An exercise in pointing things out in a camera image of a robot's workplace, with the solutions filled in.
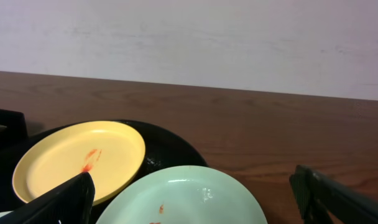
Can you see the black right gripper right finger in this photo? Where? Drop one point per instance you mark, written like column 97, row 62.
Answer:
column 317, row 197

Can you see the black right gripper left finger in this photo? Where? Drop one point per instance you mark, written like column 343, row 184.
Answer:
column 70, row 202

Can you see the yellow plate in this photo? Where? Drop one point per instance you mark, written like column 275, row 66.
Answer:
column 111, row 152

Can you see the rectangular black water tray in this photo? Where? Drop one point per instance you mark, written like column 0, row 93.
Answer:
column 13, row 128

